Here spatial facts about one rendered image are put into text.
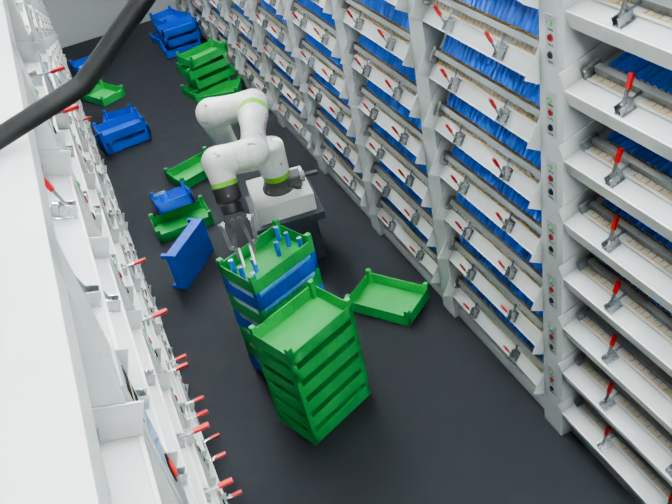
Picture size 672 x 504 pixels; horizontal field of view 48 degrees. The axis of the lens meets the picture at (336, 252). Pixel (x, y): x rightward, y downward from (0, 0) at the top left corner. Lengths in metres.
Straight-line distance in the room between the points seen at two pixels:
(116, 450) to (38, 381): 0.29
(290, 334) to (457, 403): 0.67
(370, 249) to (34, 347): 2.96
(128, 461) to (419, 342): 2.25
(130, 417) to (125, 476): 0.07
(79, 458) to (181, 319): 2.92
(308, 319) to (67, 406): 2.07
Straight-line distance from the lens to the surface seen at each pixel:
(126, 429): 0.89
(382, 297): 3.25
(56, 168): 1.47
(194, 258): 3.64
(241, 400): 2.99
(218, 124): 2.96
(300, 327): 2.59
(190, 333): 3.36
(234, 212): 2.59
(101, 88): 6.13
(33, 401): 0.60
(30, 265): 0.75
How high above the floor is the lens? 2.12
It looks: 37 degrees down
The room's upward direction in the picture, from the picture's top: 13 degrees counter-clockwise
